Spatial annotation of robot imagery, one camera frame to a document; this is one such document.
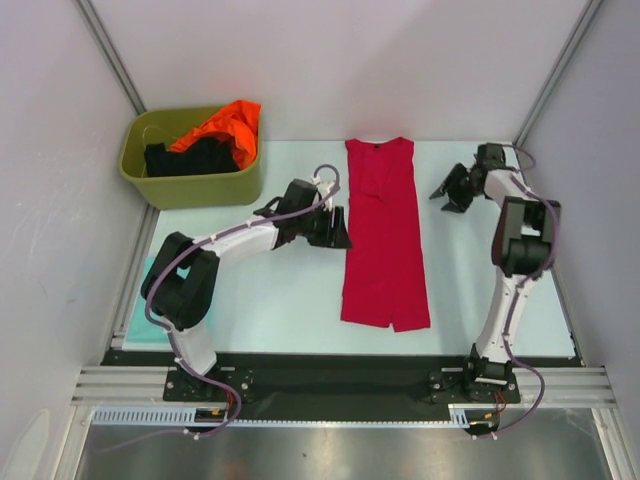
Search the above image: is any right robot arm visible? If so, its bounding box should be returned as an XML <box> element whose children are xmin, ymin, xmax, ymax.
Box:
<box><xmin>430</xmin><ymin>143</ymin><xmax>562</xmax><ymax>403</ymax></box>

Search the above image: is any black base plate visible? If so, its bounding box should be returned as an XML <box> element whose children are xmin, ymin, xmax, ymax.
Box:
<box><xmin>101</xmin><ymin>349</ymin><xmax>539</xmax><ymax>423</ymax></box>

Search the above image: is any orange t shirt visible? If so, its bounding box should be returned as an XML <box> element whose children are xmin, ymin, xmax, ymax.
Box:
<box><xmin>169</xmin><ymin>100</ymin><xmax>262</xmax><ymax>170</ymax></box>

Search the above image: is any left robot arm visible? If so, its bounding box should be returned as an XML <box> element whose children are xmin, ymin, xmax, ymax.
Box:
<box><xmin>140</xmin><ymin>174</ymin><xmax>352</xmax><ymax>400</ymax></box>

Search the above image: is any magenta red t shirt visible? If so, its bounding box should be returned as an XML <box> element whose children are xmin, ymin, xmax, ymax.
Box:
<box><xmin>341</xmin><ymin>137</ymin><xmax>431</xmax><ymax>333</ymax></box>

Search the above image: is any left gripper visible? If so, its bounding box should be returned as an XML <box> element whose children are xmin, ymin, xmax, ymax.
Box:
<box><xmin>295</xmin><ymin>204</ymin><xmax>351</xmax><ymax>249</ymax></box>

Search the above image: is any olive green plastic bin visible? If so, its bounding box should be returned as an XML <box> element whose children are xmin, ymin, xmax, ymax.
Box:
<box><xmin>119</xmin><ymin>105</ymin><xmax>263</xmax><ymax>210</ymax></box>

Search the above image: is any aluminium frame rail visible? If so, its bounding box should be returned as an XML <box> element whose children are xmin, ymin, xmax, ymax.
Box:
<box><xmin>71</xmin><ymin>366</ymin><xmax>169</xmax><ymax>406</ymax></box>

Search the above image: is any folded teal t shirt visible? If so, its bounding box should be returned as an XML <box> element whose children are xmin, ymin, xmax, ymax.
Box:
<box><xmin>123</xmin><ymin>256</ymin><xmax>171</xmax><ymax>352</ymax></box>

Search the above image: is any slotted cable duct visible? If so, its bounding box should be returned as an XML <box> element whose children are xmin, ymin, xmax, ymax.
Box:
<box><xmin>92</xmin><ymin>405</ymin><xmax>236</xmax><ymax>426</ymax></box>

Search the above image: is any black t shirt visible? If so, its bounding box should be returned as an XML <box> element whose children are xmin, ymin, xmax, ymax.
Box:
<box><xmin>144</xmin><ymin>138</ymin><xmax>240</xmax><ymax>177</ymax></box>

